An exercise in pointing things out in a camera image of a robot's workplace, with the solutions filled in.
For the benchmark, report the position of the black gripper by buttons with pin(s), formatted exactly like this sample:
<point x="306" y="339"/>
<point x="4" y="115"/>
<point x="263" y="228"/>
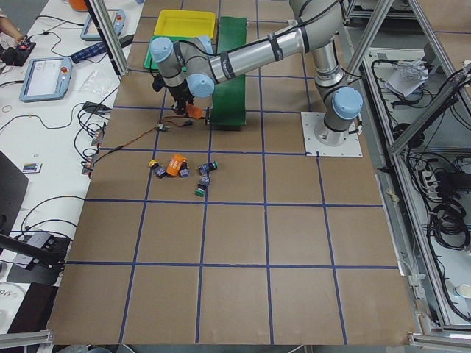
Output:
<point x="180" y="94"/>

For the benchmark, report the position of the plain orange cylinder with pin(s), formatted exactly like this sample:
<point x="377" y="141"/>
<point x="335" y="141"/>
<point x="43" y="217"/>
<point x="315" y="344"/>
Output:
<point x="193" y="111"/>

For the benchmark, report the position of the orange cylinder marked 4680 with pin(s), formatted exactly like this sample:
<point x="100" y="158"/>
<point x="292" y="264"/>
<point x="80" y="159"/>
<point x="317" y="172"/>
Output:
<point x="175" y="164"/>

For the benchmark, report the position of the green push button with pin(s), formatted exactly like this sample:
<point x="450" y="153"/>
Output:
<point x="206" y="168"/>
<point x="202" y="186"/>

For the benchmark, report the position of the robot arm by buttons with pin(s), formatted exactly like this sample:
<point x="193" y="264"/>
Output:
<point x="190" y="69"/>

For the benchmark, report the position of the small controller circuit board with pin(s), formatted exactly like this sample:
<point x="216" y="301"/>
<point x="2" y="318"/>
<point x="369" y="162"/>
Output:
<point x="162" y="128"/>

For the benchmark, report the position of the green plastic tray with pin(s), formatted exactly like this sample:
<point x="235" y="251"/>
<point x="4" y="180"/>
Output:
<point x="149" y="63"/>

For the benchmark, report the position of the green conveyor belt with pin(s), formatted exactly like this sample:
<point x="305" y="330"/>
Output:
<point x="228" y="109"/>

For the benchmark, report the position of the yellow plastic tray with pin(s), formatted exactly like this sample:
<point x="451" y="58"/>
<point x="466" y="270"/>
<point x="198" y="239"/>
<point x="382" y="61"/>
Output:
<point x="185" y="23"/>

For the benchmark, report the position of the teach pendant with screen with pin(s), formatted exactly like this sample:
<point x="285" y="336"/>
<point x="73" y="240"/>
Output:
<point x="46" y="79"/>

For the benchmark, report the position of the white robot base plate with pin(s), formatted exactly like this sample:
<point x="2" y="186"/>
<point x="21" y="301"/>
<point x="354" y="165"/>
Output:
<point x="319" y="141"/>

